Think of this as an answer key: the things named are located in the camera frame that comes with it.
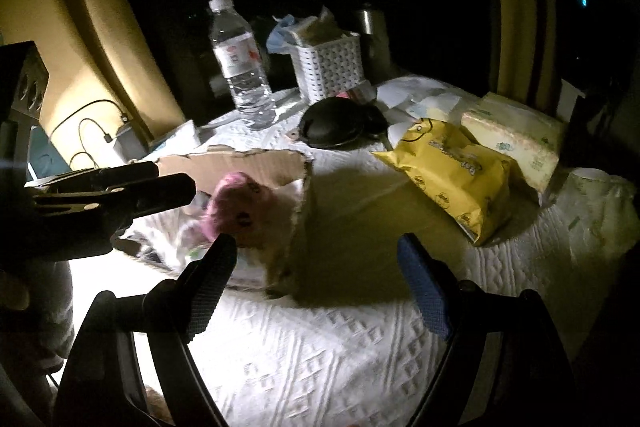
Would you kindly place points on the crumpled clear plastic bag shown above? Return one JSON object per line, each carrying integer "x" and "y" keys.
{"x": 615, "y": 217}

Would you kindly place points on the black round pouch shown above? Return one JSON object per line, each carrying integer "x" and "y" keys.
{"x": 340, "y": 124}

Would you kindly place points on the pale yellow tissue pack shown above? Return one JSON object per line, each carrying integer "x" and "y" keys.
{"x": 530, "y": 112}
{"x": 515, "y": 147}

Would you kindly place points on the white woven plastic basket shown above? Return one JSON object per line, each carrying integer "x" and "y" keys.
{"x": 327, "y": 67}

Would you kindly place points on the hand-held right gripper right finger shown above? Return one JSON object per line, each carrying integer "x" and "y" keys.
{"x": 425, "y": 289}

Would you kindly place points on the white paper cup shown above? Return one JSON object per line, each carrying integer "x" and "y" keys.
{"x": 590, "y": 184}

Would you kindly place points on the white paper sheets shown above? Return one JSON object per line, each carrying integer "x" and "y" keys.
{"x": 425, "y": 99}

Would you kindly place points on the wide yellow curtain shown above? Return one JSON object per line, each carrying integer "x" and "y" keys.
{"x": 100, "y": 32}

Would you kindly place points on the yellow plastic packet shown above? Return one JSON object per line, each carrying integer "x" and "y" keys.
{"x": 450, "y": 172}

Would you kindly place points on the person's left forearm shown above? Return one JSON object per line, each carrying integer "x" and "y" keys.
{"x": 42, "y": 307}

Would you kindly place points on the power adapter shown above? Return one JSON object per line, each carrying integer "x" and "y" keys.
{"x": 129, "y": 142}

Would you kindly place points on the white plastic bag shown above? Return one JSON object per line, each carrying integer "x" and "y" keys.
{"x": 170, "y": 237}

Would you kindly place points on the pink donut plush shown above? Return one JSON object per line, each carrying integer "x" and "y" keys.
{"x": 240, "y": 207}

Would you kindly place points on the cardboard box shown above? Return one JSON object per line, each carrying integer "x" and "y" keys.
{"x": 295, "y": 227}

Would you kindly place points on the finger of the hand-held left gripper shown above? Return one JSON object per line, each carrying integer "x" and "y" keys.
{"x": 125, "y": 172}
{"x": 165, "y": 194}

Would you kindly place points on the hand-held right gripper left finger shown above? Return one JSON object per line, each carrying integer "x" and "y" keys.
{"x": 212, "y": 287}

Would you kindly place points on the clear plastic water bottle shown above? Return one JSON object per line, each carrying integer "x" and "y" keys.
{"x": 242, "y": 62}

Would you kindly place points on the blue face mask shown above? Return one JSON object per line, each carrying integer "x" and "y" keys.
{"x": 281, "y": 34}

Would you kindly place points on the brown bear plush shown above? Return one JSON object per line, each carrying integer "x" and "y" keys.
{"x": 159, "y": 407}

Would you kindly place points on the steel thermos flask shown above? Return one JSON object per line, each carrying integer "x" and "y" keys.
{"x": 372, "y": 32}

